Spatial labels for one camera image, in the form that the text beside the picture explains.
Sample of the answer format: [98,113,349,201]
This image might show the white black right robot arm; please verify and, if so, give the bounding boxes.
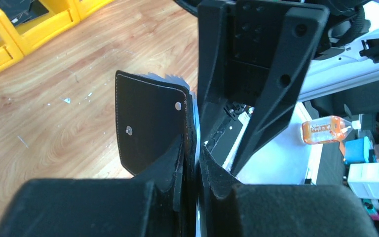
[195,0,379,175]

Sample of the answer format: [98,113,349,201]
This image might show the orange drink bottle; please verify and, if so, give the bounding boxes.
[300,116,361,145]

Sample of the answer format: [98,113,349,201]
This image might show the yellow bin with holders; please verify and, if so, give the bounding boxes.
[0,0,80,56]

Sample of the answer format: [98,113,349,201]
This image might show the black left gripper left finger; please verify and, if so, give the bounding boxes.
[0,136,185,237]

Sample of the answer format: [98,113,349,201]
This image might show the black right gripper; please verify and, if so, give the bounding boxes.
[197,0,330,175]

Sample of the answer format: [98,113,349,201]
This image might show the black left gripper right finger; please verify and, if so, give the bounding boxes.
[199,147,378,237]

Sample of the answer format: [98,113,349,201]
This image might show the black card holders in bin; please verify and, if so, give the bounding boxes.
[0,0,49,26]

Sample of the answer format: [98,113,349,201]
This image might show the yellow bin right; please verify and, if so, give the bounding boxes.
[74,0,113,20]

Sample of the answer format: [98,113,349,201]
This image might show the black leather card holder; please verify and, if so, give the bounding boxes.
[115,70,189,211]

